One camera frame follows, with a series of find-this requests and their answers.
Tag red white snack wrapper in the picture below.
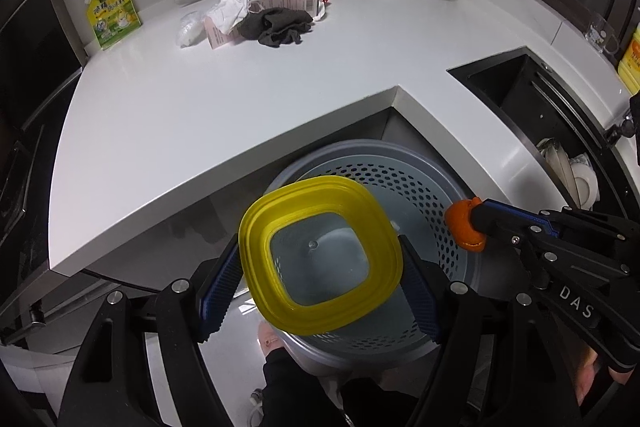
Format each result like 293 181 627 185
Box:
248 0 332 22

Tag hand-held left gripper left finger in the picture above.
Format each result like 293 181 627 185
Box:
57 234 246 427

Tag white tissue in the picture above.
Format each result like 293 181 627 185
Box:
206 0 263 35

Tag black kitchen sink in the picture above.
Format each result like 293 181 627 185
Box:
446 47 632 218

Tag white bowl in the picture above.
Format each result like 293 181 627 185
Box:
570 154 601 210

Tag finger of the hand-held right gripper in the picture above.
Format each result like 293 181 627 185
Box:
487 199 640 240
471 198 632 288

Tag green yellow pouch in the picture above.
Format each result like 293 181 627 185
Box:
84 0 143 52

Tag orange peel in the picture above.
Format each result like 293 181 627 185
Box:
445 197 488 254

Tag person's dark trousers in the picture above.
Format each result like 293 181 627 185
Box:
260 349 421 427

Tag metal faucet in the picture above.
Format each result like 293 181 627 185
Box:
605 92 640 142

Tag yellow bottle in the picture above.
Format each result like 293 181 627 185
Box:
617 29 640 95

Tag yellow plastic container lid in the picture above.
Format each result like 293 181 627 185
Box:
238 176 405 337

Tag clear plastic strip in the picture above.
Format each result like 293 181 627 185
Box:
204 14 246 51

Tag person's pink slipper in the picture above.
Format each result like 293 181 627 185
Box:
256 324 286 358

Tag grey perforated trash bin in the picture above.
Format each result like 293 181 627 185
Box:
257 138 483 375

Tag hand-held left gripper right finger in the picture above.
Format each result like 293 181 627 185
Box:
397 237 586 427

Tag clear plastic bag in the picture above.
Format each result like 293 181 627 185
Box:
175 10 211 48

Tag cream plate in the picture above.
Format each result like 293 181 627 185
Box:
537 137 573 188

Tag dark grey cloth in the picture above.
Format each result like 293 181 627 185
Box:
237 7 316 48

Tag black integrated stove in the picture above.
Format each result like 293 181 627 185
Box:
0 0 83 308

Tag glass mug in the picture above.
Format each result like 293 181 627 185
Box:
580 18 623 58

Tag person's right hand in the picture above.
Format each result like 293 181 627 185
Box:
580 348 637 407

